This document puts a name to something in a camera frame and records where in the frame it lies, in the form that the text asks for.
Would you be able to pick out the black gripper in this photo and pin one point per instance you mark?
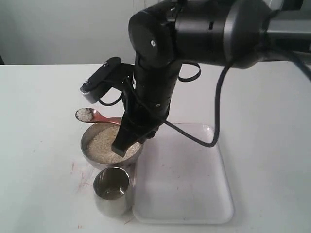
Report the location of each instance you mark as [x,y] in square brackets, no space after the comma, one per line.
[148,91]

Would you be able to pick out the brown wooden spoon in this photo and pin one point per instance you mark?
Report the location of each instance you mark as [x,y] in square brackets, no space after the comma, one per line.
[90,115]

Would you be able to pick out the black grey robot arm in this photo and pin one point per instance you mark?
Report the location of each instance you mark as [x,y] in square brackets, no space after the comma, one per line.
[227,33]

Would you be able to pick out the white rice grains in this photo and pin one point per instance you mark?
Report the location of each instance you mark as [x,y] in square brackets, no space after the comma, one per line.
[97,141]

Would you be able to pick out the steel bowl of rice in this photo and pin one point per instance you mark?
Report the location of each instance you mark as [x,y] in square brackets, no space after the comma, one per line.
[96,147]

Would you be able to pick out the small steel cup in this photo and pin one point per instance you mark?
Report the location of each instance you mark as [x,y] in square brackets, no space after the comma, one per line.
[113,192]

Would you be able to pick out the white plastic tray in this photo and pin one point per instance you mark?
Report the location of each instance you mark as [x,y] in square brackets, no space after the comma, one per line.
[178,181]

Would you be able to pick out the white cabinet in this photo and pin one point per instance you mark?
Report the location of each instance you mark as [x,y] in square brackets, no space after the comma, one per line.
[46,32]

